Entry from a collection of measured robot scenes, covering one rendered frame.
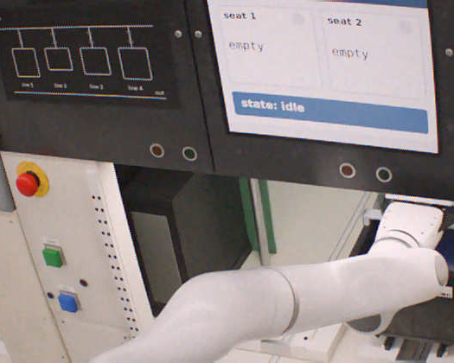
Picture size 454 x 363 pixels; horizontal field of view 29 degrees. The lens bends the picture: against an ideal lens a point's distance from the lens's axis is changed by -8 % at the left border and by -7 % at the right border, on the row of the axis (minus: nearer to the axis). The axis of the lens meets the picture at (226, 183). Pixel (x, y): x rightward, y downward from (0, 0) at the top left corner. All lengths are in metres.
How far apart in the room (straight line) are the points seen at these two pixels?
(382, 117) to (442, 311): 0.53
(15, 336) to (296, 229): 0.70
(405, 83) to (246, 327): 0.34
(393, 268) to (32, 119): 0.57
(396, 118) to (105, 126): 0.43
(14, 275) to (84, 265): 0.18
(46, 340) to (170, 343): 0.72
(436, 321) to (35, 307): 0.72
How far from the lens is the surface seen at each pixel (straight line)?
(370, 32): 1.05
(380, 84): 1.07
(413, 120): 1.08
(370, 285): 1.19
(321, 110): 1.12
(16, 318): 1.71
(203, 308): 1.01
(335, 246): 1.97
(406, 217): 1.44
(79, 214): 1.42
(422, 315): 1.56
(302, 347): 1.67
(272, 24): 1.09
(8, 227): 1.55
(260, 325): 1.06
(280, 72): 1.11
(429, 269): 1.25
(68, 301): 1.55
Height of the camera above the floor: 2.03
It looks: 31 degrees down
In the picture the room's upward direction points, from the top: 10 degrees counter-clockwise
